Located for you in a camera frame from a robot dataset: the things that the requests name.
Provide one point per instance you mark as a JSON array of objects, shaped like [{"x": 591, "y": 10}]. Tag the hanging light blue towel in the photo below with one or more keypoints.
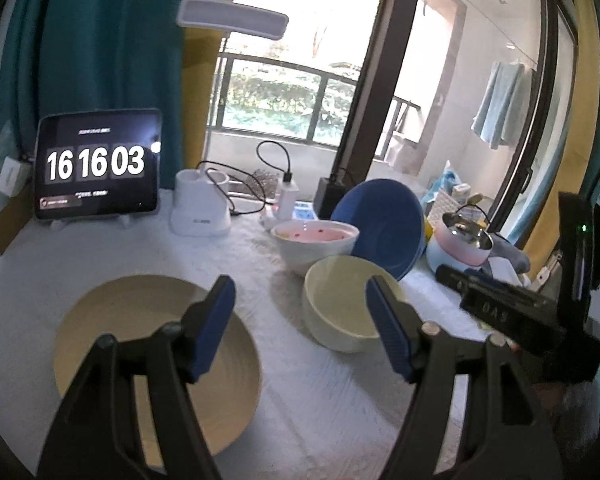
[{"x": 500, "y": 105}]

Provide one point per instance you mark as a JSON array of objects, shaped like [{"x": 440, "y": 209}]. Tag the pink steel-lined bowl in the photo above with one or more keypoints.
[{"x": 455, "y": 245}]

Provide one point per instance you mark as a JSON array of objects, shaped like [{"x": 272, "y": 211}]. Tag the brown sliding door frame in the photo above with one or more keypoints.
[{"x": 375, "y": 60}]

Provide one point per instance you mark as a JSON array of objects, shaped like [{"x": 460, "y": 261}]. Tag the cream bowl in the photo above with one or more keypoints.
[{"x": 335, "y": 305}]

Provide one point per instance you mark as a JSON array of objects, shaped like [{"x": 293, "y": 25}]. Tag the cardboard box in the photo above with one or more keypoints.
[{"x": 5, "y": 230}]

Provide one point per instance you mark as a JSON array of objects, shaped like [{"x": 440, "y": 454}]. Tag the white desk lamp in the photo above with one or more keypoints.
[
  {"x": 195, "y": 85},
  {"x": 200, "y": 210}
]

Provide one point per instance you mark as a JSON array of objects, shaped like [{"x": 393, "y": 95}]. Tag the white power strip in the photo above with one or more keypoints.
[{"x": 302, "y": 210}]

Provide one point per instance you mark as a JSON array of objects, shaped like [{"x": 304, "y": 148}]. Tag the balcony railing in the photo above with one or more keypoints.
[{"x": 316, "y": 110}]

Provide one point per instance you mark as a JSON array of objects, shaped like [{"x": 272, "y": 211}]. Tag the light blue bowl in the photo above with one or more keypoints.
[{"x": 437, "y": 261}]

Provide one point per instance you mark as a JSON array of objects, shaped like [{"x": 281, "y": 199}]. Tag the grey cloth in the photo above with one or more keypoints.
[{"x": 515, "y": 257}]

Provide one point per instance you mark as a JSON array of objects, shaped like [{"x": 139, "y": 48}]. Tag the yellow curtain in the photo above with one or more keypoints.
[{"x": 587, "y": 60}]

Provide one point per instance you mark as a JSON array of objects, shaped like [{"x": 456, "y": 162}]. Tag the person's right forearm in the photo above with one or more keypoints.
[{"x": 577, "y": 420}]

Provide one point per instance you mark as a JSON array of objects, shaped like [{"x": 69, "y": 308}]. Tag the dark blue bowl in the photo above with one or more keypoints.
[{"x": 380, "y": 225}]

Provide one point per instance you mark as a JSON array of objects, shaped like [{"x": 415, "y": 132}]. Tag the blue and white bag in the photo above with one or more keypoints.
[{"x": 445, "y": 180}]

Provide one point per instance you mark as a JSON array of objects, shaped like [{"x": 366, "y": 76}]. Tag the black tablet clock display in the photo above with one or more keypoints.
[{"x": 95, "y": 160}]

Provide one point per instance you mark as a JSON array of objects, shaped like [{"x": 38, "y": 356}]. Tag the white textured tablecloth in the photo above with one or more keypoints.
[{"x": 290, "y": 410}]

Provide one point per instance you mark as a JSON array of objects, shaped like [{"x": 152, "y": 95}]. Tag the white strawberry print bowl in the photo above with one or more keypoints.
[{"x": 310, "y": 255}]

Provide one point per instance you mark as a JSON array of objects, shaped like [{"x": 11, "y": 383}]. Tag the small white box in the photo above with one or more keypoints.
[{"x": 12, "y": 175}]

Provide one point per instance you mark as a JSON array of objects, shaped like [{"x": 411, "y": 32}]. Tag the beige plate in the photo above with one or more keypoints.
[{"x": 110, "y": 320}]

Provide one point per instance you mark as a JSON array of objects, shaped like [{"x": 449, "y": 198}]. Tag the white charger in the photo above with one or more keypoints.
[{"x": 286, "y": 197}]

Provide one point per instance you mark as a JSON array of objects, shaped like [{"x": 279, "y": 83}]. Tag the black charger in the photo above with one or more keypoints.
[{"x": 325, "y": 197}]

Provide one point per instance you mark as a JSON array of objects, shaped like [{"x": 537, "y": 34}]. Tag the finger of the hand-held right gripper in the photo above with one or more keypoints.
[{"x": 452, "y": 277}]

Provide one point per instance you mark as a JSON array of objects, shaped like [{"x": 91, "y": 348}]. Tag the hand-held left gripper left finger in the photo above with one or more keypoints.
[{"x": 210, "y": 330}]

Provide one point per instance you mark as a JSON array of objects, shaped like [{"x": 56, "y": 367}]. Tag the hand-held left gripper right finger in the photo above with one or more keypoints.
[{"x": 390, "y": 330}]

